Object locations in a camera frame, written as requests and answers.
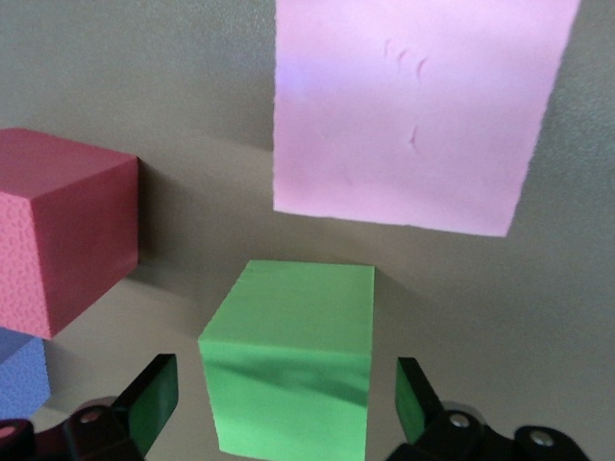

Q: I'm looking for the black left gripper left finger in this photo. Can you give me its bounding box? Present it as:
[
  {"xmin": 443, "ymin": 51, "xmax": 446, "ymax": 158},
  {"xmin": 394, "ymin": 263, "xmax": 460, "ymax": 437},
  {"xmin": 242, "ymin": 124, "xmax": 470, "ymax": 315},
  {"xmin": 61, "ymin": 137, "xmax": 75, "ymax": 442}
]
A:
[{"xmin": 0, "ymin": 353, "xmax": 180, "ymax": 461}]

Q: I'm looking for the purple foam cube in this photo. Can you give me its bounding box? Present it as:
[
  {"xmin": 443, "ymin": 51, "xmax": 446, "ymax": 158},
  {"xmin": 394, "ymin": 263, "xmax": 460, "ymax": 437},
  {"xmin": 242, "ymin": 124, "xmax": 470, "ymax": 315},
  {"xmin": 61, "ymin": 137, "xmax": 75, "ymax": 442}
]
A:
[{"xmin": 0, "ymin": 326, "xmax": 53, "ymax": 425}]

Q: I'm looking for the green foam cube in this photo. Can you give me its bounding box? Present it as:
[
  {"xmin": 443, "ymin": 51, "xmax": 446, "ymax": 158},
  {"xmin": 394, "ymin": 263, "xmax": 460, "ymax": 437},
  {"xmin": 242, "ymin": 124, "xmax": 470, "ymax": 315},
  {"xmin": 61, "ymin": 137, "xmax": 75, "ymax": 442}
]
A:
[{"xmin": 197, "ymin": 259, "xmax": 377, "ymax": 458}]

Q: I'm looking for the pink foam cube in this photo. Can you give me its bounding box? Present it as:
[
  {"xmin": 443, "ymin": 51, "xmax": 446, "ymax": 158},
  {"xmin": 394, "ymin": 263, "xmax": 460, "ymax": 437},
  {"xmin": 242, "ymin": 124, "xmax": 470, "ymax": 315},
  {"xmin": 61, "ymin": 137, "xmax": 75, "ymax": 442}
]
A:
[{"xmin": 272, "ymin": 0, "xmax": 583, "ymax": 239}]

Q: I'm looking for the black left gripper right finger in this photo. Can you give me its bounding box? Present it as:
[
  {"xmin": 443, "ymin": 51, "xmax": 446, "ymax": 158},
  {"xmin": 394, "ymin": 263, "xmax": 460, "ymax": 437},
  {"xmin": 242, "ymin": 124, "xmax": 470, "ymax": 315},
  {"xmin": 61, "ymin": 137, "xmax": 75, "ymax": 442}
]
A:
[{"xmin": 386, "ymin": 357, "xmax": 591, "ymax": 461}]

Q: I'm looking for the red foam cube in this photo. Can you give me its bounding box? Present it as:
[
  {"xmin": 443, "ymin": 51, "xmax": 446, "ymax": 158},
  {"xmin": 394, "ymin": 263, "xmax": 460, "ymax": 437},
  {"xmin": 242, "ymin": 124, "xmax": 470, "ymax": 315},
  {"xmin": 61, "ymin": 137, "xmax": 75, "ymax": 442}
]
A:
[{"xmin": 0, "ymin": 127, "xmax": 141, "ymax": 340}]

